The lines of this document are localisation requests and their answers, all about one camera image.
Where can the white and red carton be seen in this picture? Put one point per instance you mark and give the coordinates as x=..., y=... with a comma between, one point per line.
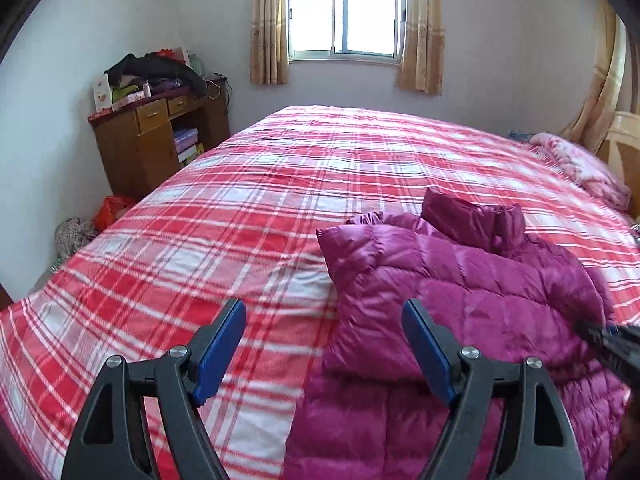
x=102, y=94

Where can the floral cloth bundle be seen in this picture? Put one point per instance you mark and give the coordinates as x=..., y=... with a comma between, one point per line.
x=74, y=237

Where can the brown wooden cabinet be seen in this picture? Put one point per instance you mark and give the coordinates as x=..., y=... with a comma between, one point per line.
x=150, y=155

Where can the magenta puffer jacket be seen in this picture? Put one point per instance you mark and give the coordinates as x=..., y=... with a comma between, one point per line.
x=500, y=285

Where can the pink floral quilt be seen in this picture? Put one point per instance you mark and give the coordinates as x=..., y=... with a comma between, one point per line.
x=585, y=165

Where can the beige patterned curtain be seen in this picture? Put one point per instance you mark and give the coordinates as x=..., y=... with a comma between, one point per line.
x=422, y=30
x=269, y=25
x=605, y=60

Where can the pile of dark clothes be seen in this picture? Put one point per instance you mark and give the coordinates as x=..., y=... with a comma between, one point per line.
x=150, y=67

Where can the bed with red plaid sheet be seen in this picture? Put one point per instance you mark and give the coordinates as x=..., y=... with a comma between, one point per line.
x=225, y=210

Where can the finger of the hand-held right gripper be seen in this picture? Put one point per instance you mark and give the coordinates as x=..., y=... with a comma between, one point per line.
x=617, y=347

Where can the purple box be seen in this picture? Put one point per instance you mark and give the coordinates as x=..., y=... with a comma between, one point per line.
x=185, y=137

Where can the pink flat box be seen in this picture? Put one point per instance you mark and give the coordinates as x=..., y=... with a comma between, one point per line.
x=127, y=101

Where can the blue cloth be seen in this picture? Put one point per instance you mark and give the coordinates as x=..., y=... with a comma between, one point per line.
x=520, y=136

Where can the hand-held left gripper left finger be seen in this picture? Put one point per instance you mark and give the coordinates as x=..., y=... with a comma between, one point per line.
x=222, y=350

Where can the light wooden headboard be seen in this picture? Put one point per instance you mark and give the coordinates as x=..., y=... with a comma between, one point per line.
x=622, y=145

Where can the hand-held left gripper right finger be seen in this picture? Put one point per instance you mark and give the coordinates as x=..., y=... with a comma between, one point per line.
x=425, y=350

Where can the red plastic bag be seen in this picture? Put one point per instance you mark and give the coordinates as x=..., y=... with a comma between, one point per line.
x=112, y=210

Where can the sliding glass window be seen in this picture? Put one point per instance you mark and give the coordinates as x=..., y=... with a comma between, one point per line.
x=345, y=5

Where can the yellow box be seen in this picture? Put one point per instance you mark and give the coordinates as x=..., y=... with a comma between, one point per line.
x=192, y=154

